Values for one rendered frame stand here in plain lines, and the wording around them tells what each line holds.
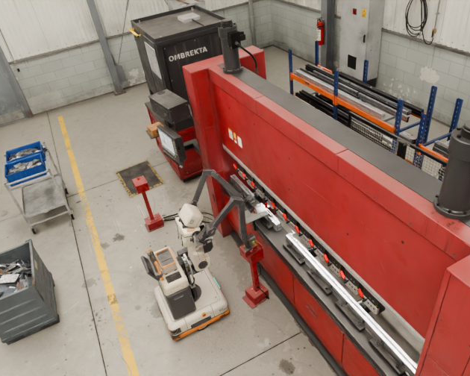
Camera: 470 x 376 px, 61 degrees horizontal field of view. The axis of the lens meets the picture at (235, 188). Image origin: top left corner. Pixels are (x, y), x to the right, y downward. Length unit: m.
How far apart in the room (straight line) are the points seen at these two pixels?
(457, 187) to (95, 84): 9.33
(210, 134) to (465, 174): 2.98
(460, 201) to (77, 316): 4.22
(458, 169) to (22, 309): 4.28
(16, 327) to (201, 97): 3.18
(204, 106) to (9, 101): 6.86
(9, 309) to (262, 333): 2.65
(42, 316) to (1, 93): 6.48
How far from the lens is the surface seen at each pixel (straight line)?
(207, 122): 4.38
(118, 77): 10.43
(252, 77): 3.79
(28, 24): 10.13
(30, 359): 5.09
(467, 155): 2.01
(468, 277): 1.97
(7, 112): 10.61
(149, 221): 5.74
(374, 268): 2.82
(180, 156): 4.56
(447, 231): 2.15
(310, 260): 3.69
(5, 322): 5.04
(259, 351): 4.31
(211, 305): 4.34
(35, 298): 4.85
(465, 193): 2.15
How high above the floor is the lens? 3.72
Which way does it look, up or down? 37 degrees down
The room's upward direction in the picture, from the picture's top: 9 degrees counter-clockwise
